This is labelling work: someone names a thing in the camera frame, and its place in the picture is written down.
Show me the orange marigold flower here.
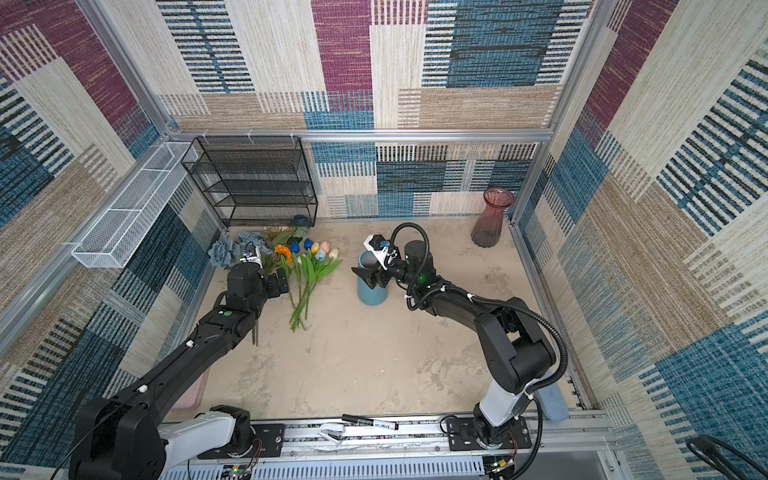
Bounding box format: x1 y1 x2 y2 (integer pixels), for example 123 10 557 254
274 244 294 265

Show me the dusty blue rose bouquet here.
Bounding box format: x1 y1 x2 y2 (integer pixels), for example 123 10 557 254
208 231 273 269

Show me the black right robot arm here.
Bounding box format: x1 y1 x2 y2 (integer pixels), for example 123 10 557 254
352 235 569 449

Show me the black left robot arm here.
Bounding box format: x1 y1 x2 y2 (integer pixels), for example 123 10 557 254
68 262 289 479

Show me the light blue ceramic vase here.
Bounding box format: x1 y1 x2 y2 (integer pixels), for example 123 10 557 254
357 251 388 306

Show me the dark red glass vase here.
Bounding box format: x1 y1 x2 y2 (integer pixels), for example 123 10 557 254
471 187 515 248

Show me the cream white tulip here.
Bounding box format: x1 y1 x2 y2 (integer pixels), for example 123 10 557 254
297 249 342 327

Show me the light blue tulip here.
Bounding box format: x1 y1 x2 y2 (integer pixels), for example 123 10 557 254
290 249 328 331

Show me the pink tray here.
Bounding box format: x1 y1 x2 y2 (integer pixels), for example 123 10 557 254
171 370 209 411

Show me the black marker pen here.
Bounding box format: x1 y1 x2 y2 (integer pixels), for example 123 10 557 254
341 414 399 431

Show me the blue grey round object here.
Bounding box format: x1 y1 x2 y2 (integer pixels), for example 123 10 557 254
534 384 569 422

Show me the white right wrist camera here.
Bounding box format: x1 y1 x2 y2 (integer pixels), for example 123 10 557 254
364 234 396 270

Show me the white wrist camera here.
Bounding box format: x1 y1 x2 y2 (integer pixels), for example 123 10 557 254
240 242 263 268
364 234 396 270

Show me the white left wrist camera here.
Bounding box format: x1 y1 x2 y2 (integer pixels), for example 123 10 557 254
240 242 263 268

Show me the black wire mesh shelf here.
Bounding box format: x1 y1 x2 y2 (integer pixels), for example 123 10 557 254
182 136 318 228

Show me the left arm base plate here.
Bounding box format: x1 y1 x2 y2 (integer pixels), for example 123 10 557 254
197 423 285 460

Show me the white wire mesh basket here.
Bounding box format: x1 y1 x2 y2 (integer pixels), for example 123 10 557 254
71 142 190 269

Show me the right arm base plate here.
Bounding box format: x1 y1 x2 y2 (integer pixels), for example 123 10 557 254
438 415 533 451

